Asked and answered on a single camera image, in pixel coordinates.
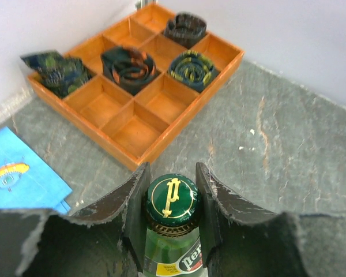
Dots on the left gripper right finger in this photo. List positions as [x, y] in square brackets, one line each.
[240, 238]

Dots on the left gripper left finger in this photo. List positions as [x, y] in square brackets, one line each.
[105, 238]

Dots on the green glass bottle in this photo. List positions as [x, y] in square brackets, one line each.
[173, 208]

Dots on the blue patterned folded cloth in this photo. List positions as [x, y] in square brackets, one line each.
[26, 180]

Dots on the orange compartment tray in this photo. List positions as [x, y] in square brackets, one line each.
[137, 128]

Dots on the dark rolled item top-left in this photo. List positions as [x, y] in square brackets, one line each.
[61, 75]

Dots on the dark rolled item middle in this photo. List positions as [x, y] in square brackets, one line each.
[129, 68]

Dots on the dark rolled item bottom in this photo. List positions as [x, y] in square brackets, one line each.
[193, 69]

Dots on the dark rolled item right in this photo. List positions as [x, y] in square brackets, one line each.
[185, 29]

